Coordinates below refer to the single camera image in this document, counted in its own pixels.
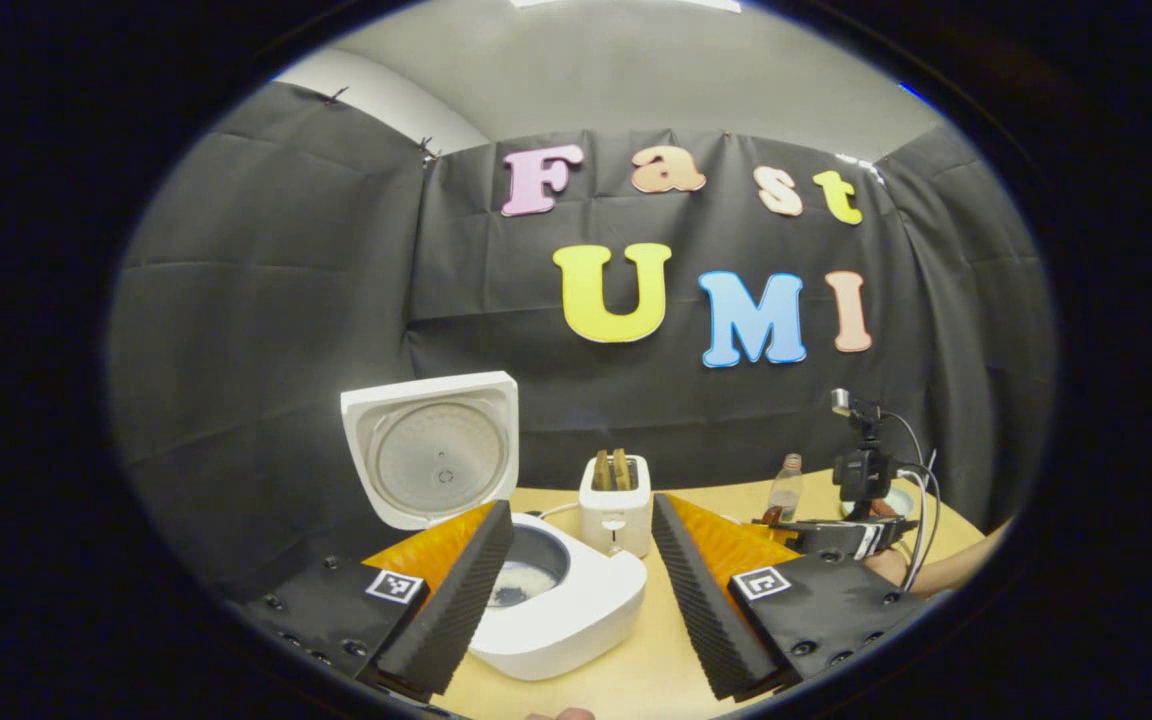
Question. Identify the brown toast slice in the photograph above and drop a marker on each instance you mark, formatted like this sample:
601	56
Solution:
623	468
601	470

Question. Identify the white toaster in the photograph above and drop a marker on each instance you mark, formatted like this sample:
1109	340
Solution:
616	520

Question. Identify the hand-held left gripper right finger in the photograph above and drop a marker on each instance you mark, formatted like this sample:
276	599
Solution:
701	600

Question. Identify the black backdrop cloth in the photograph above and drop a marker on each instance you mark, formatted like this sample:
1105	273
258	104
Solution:
286	320

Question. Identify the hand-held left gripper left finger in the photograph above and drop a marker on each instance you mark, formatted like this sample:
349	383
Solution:
456	600

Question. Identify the small clear plastic bottle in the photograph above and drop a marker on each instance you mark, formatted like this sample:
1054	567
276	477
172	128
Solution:
785	490

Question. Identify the white rice cooker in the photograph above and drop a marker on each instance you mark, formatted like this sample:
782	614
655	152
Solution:
556	610

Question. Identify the small pale green plate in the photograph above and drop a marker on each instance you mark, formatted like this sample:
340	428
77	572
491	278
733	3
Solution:
901	500

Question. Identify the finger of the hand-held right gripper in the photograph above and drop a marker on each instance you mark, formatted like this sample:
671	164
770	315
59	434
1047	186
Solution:
846	540

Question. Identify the large ceiling light panel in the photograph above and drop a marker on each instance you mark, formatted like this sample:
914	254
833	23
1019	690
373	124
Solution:
626	4

